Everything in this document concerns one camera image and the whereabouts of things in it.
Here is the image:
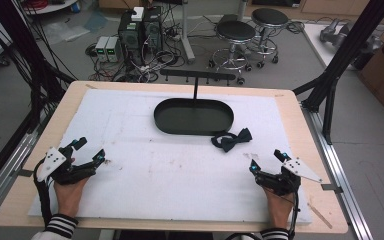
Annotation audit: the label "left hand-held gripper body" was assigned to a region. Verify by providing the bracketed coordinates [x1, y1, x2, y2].
[36, 145, 97, 186]

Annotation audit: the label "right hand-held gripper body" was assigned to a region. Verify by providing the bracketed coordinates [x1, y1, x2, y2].
[254, 157, 324, 197]

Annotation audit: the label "person's right hand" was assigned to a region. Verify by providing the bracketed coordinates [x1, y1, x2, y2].
[262, 186, 295, 230]

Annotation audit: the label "person's left hand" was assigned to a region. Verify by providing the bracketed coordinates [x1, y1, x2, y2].
[53, 177, 91, 218]

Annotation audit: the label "dark bow tie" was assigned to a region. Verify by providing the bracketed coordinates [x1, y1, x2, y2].
[210, 127, 253, 153]

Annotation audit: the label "thin wooden stick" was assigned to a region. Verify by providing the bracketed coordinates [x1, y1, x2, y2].
[307, 202, 334, 230]

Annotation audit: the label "white foam mat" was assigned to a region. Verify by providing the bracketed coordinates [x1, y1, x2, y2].
[27, 88, 315, 225]

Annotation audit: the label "black rack with oval tray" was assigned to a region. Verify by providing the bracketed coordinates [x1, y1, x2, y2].
[153, 68, 237, 137]

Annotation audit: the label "grey power supply unit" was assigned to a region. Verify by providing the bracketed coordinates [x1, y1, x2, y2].
[94, 35, 110, 63]
[106, 36, 123, 64]

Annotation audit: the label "clear plastic sheet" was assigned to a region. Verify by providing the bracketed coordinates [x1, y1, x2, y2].
[42, 20, 92, 43]

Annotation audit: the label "black computer tower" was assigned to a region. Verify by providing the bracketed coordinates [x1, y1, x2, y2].
[142, 5, 164, 55]
[117, 10, 145, 65]

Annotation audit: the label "white side table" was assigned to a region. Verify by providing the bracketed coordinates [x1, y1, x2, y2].
[302, 21, 384, 72]

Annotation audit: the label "black round stool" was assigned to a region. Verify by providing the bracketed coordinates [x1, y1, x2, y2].
[208, 20, 258, 85]
[250, 7, 290, 69]

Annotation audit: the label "round white table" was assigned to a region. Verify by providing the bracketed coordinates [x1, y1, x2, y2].
[22, 0, 80, 16]

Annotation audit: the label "small white box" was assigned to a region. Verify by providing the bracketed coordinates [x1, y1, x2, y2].
[130, 6, 145, 22]

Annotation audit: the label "grey table leg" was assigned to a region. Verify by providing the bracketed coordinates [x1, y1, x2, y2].
[179, 0, 197, 65]

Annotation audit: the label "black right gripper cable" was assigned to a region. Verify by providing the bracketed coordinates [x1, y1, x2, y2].
[287, 189, 300, 240]

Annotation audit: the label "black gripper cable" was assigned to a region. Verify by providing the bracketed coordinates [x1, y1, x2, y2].
[33, 159, 54, 228]
[287, 189, 300, 240]

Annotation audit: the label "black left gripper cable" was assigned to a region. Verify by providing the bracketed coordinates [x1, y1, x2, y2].
[33, 159, 54, 228]

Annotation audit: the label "aluminium rail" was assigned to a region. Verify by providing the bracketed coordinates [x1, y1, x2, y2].
[0, 124, 46, 223]
[300, 101, 375, 240]

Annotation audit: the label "bundle of black cables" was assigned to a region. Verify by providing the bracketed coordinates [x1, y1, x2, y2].
[0, 0, 79, 101]

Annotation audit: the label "black metal frame post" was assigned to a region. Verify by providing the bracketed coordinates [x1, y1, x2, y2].
[0, 0, 76, 198]
[292, 0, 384, 146]

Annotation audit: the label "tangle of floor cables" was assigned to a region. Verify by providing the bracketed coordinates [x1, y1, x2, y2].
[84, 6, 189, 84]

